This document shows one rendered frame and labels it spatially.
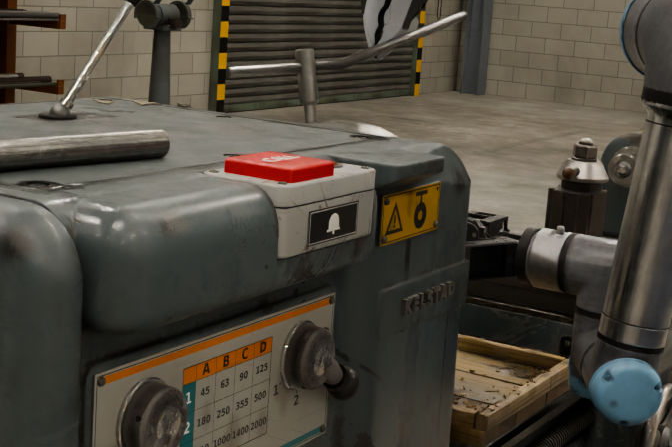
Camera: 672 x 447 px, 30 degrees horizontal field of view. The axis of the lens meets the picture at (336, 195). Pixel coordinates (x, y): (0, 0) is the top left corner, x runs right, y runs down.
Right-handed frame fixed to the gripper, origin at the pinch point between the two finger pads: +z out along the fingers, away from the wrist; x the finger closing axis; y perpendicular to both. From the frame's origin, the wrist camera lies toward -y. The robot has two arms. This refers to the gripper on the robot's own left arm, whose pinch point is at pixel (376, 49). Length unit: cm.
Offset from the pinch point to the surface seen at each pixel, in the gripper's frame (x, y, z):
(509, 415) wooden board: -31.2, 0.9, 36.7
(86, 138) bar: -16, -70, 1
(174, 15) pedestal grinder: 533, 664, 157
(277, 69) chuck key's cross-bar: 1.4, -19.1, 2.6
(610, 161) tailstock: -6, 92, 21
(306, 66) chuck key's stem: -0.4, -16.1, 1.7
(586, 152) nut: -15.9, 45.1, 11.8
